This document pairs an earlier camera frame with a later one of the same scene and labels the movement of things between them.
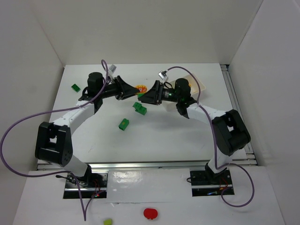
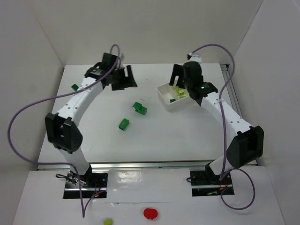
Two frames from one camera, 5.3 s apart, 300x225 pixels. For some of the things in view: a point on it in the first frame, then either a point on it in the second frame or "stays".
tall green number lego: x=123 y=124 stays
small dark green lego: x=75 y=87 stays
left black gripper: x=118 y=87 → x=120 y=78
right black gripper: x=158 y=93 → x=179 y=76
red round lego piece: x=150 y=213 stays
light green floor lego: x=108 y=221 stays
